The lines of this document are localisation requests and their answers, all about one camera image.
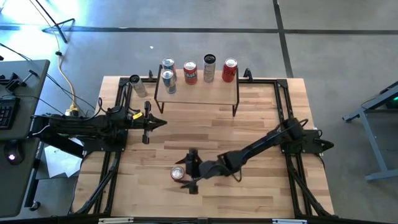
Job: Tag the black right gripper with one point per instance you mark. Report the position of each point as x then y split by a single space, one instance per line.
205 169

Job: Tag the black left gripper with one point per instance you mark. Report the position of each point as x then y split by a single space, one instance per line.
146 124

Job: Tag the white Celsius can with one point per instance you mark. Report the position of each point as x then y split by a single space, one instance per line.
209 71
139 87

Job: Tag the blue silver Red Bull can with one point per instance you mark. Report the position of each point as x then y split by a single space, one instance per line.
168 82
168 63

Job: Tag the red Coke Zero can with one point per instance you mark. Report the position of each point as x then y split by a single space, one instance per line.
229 73

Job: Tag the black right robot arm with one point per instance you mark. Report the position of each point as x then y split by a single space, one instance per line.
264 141

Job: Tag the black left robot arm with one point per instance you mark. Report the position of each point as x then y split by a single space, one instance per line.
77 124

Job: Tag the yellow label tag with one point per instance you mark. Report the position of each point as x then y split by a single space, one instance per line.
137 116

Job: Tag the white metal end plate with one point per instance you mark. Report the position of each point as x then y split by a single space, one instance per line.
289 221
115 220

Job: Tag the white paper sheets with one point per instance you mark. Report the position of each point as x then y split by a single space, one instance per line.
59 161

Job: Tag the black floor stand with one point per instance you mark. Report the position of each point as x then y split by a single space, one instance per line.
54 24

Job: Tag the black computer mouse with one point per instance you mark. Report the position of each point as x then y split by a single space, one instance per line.
13 152

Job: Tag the black caster wheel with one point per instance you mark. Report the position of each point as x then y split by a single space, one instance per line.
35 205

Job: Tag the black desk clamp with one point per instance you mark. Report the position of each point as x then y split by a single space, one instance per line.
14 83

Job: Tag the grey office desk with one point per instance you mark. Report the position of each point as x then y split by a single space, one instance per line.
18 180

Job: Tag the black keyboard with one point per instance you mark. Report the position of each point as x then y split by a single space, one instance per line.
6 113

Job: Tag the grey metal side table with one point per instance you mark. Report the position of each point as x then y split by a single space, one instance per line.
381 165

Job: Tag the black triangular frame bracket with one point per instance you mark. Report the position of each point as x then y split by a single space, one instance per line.
247 74
150 75

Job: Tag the black aluminium table frame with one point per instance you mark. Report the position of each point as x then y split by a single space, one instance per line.
281 102

